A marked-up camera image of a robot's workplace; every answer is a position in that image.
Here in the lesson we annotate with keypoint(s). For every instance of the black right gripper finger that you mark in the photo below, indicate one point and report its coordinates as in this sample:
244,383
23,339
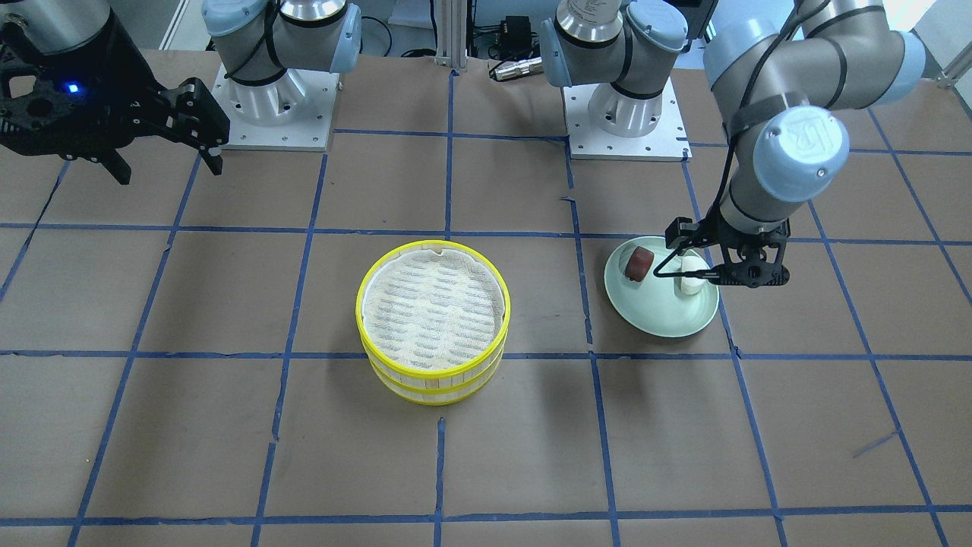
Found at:
113,162
208,126

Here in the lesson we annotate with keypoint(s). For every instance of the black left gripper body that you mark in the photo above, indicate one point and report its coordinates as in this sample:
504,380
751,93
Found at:
733,237

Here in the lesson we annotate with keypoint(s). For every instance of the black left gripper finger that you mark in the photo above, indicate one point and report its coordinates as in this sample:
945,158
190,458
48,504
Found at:
666,271
680,242

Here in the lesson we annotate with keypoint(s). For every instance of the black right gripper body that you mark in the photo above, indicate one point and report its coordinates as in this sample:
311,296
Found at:
114,70

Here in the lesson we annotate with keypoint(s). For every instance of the white steamed bun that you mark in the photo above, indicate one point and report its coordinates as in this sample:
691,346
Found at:
688,284

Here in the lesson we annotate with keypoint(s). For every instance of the yellow steamer layer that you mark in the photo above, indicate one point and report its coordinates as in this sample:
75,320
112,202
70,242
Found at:
433,309
441,388

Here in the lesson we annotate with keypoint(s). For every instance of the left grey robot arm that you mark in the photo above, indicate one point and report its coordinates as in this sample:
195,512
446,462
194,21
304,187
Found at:
777,90

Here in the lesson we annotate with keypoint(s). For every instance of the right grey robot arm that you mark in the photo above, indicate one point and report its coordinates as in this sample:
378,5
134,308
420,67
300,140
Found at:
259,41

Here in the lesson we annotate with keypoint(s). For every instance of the brown bun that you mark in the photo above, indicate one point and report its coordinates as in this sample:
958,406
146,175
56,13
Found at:
639,264

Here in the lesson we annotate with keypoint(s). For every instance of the light green plate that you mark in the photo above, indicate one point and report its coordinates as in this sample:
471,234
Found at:
656,306

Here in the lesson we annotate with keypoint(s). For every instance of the silver cylindrical connector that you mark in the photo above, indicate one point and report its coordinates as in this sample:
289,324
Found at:
509,70

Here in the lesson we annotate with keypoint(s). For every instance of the black power adapter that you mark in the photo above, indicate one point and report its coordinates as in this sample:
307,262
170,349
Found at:
515,29

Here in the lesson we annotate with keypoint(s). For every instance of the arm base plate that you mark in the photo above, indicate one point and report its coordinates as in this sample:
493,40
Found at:
295,113
604,125

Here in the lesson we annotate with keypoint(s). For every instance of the aluminium frame post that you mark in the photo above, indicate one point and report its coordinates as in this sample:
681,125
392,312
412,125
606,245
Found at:
451,29

